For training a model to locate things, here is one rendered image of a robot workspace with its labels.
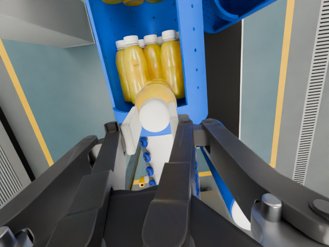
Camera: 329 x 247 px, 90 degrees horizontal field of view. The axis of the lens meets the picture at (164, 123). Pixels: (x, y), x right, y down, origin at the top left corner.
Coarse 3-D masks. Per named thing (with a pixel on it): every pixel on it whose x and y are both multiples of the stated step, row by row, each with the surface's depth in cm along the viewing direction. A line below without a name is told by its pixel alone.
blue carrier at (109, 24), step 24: (96, 0) 45; (144, 0) 53; (168, 0) 52; (192, 0) 34; (96, 24) 44; (120, 24) 53; (144, 24) 56; (168, 24) 55; (192, 24) 35; (192, 48) 36; (192, 72) 38; (120, 96) 55; (192, 96) 39; (120, 120) 43; (192, 120) 41
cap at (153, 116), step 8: (144, 104) 20; (152, 104) 19; (160, 104) 20; (144, 112) 20; (152, 112) 20; (160, 112) 20; (168, 112) 20; (144, 120) 20; (152, 120) 20; (160, 120) 20; (168, 120) 20; (144, 128) 21; (152, 128) 20; (160, 128) 20
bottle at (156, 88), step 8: (152, 80) 31; (160, 80) 31; (144, 88) 24; (152, 88) 23; (160, 88) 23; (168, 88) 25; (144, 96) 22; (152, 96) 22; (160, 96) 22; (168, 96) 23; (136, 104) 23; (176, 104) 25
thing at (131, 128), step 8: (136, 112) 19; (128, 120) 15; (136, 120) 18; (128, 128) 14; (136, 128) 18; (128, 136) 15; (136, 136) 17; (128, 144) 15; (136, 144) 16; (128, 152) 15
